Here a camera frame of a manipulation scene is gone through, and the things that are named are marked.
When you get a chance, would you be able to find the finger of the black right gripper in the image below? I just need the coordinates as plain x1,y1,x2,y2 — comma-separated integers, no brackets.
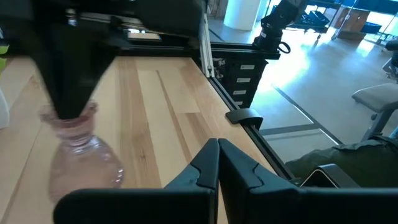
30,18,125,121

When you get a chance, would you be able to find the white pillar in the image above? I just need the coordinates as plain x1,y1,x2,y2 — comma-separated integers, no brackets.
223,0,271,32

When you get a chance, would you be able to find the pink ribbed glass candle holder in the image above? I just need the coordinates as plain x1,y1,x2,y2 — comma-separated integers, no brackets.
39,100,125,205

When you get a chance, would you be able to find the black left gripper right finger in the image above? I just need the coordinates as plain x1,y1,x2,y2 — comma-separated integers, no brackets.
218,138,398,224

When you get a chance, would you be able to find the cardboard box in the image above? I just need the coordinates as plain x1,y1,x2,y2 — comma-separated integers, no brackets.
332,6,371,40

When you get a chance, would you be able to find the grey bench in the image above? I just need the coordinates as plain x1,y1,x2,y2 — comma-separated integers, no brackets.
351,82,398,142

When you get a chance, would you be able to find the office chair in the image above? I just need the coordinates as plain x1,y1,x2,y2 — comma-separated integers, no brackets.
381,39,398,82

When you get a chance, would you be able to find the person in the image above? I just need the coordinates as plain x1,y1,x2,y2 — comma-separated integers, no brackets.
285,135,398,189

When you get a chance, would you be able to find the silver aluminium bracket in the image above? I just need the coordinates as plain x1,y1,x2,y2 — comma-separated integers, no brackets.
198,12,216,78

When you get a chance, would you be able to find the black table clamp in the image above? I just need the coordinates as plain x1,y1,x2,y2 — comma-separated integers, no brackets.
224,108,264,131

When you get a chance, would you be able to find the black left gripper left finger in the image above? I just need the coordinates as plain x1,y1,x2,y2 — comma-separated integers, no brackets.
52,138,220,224

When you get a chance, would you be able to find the black drawer cabinet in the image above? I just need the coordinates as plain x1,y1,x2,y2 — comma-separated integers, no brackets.
213,57,269,109

